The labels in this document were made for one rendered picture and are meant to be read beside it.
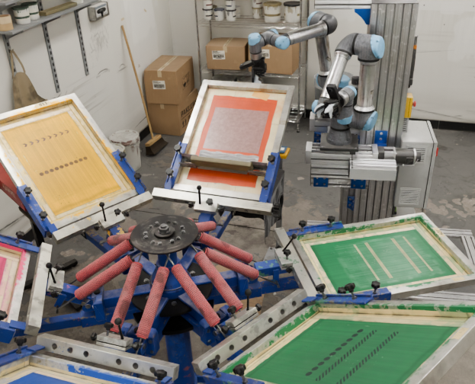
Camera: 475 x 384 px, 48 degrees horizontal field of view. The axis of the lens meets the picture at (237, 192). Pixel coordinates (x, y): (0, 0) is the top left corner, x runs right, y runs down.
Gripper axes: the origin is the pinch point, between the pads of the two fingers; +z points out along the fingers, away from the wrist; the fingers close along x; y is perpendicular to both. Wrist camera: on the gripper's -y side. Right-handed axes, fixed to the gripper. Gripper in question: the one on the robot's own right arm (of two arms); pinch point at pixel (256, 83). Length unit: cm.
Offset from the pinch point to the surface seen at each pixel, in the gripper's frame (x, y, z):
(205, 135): -52, -18, 2
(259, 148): -57, 17, 3
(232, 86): -18.8, -8.8, -10.8
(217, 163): -77, -1, -2
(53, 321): -185, -47, 2
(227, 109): -32.4, -9.1, -3.7
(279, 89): -18.7, 20.6, -11.0
